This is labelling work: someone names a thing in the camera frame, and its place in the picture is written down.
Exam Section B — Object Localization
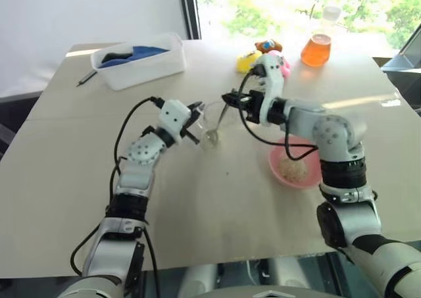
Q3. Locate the blue cloth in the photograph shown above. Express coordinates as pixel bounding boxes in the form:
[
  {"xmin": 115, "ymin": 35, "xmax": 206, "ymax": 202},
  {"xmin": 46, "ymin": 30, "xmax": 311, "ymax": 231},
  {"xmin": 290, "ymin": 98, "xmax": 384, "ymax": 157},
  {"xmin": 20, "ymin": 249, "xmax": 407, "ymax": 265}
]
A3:
[{"xmin": 97, "ymin": 44, "xmax": 172, "ymax": 69}]

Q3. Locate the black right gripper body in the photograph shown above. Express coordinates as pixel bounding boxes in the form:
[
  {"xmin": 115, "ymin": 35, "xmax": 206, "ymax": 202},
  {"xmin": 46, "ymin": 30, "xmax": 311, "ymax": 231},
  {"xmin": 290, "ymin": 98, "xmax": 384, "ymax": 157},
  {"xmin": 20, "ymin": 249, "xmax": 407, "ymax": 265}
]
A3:
[{"xmin": 241, "ymin": 89, "xmax": 264, "ymax": 124}]

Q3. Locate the pink toy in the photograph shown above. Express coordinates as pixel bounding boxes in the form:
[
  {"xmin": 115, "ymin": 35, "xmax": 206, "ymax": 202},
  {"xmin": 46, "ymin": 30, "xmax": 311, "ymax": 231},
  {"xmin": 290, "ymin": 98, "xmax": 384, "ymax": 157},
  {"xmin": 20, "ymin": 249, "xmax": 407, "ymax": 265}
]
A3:
[{"xmin": 266, "ymin": 49, "xmax": 293, "ymax": 80}]

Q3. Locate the white plastic bin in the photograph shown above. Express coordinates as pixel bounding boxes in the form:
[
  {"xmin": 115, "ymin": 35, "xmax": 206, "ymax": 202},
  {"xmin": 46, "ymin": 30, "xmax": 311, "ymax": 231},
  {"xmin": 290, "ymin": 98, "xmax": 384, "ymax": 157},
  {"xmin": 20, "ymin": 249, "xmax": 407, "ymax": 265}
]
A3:
[{"xmin": 89, "ymin": 32, "xmax": 188, "ymax": 91}]

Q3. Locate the pink bowl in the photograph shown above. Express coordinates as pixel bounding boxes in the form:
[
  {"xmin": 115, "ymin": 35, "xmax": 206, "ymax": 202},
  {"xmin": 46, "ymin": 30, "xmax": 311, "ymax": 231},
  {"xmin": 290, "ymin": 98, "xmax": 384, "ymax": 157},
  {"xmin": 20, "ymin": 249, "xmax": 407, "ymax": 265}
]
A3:
[{"xmin": 268, "ymin": 137, "xmax": 322, "ymax": 191}]

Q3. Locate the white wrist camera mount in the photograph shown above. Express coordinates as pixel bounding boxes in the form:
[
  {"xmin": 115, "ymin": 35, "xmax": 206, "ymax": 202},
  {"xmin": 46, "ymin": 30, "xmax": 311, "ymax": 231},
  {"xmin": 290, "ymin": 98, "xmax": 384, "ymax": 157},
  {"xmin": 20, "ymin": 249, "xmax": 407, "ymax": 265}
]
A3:
[
  {"xmin": 255, "ymin": 55, "xmax": 285, "ymax": 126},
  {"xmin": 157, "ymin": 99, "xmax": 193, "ymax": 138}
]

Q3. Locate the metal spoon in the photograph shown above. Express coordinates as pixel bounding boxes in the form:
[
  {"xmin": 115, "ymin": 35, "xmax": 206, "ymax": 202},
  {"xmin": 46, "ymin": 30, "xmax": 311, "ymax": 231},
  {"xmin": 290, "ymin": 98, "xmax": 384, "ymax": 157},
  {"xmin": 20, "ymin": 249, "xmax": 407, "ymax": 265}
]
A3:
[{"xmin": 204, "ymin": 103, "xmax": 230, "ymax": 145}]

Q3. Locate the brown orange toy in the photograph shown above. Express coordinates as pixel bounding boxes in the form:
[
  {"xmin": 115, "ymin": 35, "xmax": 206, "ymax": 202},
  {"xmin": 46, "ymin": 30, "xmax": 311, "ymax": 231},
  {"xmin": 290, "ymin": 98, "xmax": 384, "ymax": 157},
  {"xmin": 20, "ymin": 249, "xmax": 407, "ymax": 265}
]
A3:
[{"xmin": 254, "ymin": 39, "xmax": 284, "ymax": 54}]

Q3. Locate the clear glass mug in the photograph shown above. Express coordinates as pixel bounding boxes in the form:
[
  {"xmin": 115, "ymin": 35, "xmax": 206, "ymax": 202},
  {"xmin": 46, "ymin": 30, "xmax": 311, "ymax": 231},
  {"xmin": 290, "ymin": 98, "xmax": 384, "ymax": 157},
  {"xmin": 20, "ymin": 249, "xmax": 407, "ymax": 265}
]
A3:
[{"xmin": 196, "ymin": 101, "xmax": 233, "ymax": 151}]

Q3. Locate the black window frame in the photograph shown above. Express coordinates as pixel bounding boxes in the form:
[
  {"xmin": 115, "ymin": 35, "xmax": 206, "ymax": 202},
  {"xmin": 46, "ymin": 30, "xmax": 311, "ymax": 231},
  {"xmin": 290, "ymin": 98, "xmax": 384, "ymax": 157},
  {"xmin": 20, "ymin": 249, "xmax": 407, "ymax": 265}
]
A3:
[{"xmin": 178, "ymin": 0, "xmax": 203, "ymax": 41}]

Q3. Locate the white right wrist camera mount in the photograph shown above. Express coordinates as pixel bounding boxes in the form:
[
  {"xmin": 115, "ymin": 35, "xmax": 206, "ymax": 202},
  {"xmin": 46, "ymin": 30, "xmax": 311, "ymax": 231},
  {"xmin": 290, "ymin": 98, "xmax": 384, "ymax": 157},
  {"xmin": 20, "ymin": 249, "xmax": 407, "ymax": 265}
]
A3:
[{"xmin": 255, "ymin": 55, "xmax": 285, "ymax": 126}]

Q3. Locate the yellow duck toy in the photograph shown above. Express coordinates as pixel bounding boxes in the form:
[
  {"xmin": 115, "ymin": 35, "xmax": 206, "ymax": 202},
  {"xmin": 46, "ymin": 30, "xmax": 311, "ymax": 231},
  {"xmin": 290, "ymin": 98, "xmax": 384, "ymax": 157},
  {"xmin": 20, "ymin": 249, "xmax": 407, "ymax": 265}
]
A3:
[{"xmin": 235, "ymin": 50, "xmax": 263, "ymax": 74}]

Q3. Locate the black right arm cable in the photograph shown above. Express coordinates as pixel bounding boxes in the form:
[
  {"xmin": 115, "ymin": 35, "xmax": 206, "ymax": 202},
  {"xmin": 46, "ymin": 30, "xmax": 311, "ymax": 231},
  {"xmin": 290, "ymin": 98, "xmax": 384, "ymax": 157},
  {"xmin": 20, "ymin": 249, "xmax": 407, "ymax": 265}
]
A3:
[{"xmin": 237, "ymin": 64, "xmax": 319, "ymax": 161}]

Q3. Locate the dark pen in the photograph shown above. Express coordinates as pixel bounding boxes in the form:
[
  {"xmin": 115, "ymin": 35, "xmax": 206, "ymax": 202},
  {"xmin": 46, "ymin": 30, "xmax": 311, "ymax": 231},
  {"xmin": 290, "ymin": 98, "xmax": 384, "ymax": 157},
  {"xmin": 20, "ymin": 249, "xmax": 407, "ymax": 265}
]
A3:
[{"xmin": 76, "ymin": 70, "xmax": 99, "ymax": 88}]

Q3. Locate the grey rounded robot torso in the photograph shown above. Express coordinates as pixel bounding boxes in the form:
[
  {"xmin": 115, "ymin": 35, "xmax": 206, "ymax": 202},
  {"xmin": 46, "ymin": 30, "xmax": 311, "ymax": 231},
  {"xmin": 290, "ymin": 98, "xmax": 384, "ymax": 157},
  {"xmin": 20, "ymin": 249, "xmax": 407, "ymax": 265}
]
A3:
[{"xmin": 183, "ymin": 255, "xmax": 345, "ymax": 298}]

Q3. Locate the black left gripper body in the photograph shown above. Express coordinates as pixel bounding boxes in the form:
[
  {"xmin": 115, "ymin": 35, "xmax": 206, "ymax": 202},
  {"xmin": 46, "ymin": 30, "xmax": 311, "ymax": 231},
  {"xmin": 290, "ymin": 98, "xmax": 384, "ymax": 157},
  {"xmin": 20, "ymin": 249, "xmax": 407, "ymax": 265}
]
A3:
[{"xmin": 179, "ymin": 109, "xmax": 199, "ymax": 138}]

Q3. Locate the oatmeal heap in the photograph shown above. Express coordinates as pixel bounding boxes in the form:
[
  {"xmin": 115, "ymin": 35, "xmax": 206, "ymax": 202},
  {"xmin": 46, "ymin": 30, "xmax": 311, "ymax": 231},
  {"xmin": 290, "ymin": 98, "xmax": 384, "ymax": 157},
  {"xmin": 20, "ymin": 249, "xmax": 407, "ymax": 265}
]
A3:
[{"xmin": 278, "ymin": 157, "xmax": 309, "ymax": 183}]

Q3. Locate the glass flask with orange liquid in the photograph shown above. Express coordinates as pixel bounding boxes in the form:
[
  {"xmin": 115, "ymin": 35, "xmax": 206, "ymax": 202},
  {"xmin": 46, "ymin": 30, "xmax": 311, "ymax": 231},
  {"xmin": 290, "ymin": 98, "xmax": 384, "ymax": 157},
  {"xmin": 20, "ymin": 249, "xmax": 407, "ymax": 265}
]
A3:
[{"xmin": 300, "ymin": 6, "xmax": 343, "ymax": 68}]

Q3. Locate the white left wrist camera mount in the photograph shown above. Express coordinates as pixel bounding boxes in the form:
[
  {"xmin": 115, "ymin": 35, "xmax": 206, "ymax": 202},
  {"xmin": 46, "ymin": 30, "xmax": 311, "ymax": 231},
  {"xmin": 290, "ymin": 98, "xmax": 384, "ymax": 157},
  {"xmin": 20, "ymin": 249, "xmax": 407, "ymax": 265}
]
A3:
[{"xmin": 157, "ymin": 99, "xmax": 193, "ymax": 138}]

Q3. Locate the black cloth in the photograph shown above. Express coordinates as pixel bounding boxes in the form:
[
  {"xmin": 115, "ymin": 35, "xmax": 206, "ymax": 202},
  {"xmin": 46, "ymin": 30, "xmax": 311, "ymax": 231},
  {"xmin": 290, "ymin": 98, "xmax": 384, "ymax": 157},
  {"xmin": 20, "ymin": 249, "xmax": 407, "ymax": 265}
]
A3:
[{"xmin": 100, "ymin": 51, "xmax": 133, "ymax": 64}]

